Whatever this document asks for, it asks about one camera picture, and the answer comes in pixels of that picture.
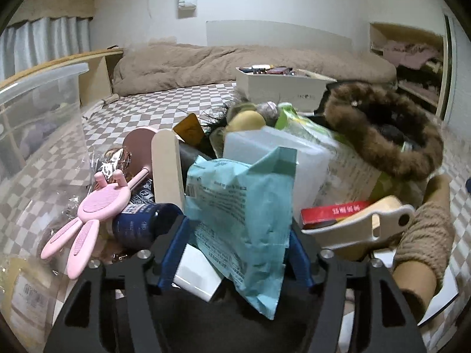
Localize clear plastic container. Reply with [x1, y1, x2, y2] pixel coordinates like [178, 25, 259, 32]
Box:
[0, 62, 96, 339]

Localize beige knit cloth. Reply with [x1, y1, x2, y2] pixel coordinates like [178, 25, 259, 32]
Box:
[392, 174, 457, 317]

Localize wooden shelf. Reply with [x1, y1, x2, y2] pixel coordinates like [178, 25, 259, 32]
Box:
[0, 49, 124, 107]

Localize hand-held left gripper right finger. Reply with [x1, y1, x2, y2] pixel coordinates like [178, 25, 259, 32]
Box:
[289, 228, 431, 353]

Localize shiny foil wrapper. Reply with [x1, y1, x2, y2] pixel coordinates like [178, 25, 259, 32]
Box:
[92, 147, 129, 184]

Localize teal wipes packet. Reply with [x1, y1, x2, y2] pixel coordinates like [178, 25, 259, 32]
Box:
[184, 146, 298, 320]

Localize small white box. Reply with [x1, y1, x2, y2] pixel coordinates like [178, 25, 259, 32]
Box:
[173, 244, 223, 302]

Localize pink rabbit comb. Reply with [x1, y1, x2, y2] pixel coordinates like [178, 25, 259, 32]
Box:
[40, 171, 150, 280]

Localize white headboard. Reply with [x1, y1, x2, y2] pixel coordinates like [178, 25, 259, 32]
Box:
[206, 20, 354, 50]

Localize round pink mirror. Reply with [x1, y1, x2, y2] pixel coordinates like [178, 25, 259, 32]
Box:
[122, 127, 159, 177]

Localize brown fleece blanket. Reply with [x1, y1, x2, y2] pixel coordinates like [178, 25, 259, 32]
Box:
[112, 42, 398, 96]

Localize white box of cosmetics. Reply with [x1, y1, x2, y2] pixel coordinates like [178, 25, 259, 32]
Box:
[235, 65, 337, 113]

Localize translucent white plastic box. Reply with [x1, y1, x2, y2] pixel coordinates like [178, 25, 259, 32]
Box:
[223, 126, 334, 210]

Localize beige nail file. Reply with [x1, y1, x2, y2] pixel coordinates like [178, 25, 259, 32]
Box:
[152, 129, 185, 210]

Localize black feathers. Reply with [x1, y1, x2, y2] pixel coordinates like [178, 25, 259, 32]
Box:
[200, 99, 240, 136]

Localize yellow plush ball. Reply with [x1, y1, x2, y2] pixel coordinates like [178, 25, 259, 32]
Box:
[225, 110, 266, 133]

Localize red box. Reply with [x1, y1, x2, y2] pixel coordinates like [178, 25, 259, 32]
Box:
[301, 200, 372, 230]

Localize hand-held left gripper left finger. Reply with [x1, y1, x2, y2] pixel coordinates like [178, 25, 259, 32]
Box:
[44, 215, 192, 353]

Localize checkered bed sheet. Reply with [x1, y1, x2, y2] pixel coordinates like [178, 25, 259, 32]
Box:
[0, 81, 471, 339]

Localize wooden brush with white handle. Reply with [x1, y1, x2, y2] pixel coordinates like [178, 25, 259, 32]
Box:
[302, 195, 416, 262]

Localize grey curtain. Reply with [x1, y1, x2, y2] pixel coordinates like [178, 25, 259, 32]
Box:
[0, 16, 92, 81]

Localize open wardrobe with clothes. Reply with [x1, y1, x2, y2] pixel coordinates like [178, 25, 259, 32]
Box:
[370, 22, 457, 118]

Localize orange card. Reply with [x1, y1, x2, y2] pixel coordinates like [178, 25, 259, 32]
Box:
[173, 113, 205, 144]

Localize dark blue bottle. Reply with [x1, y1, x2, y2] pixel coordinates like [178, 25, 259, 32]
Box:
[110, 202, 185, 254]

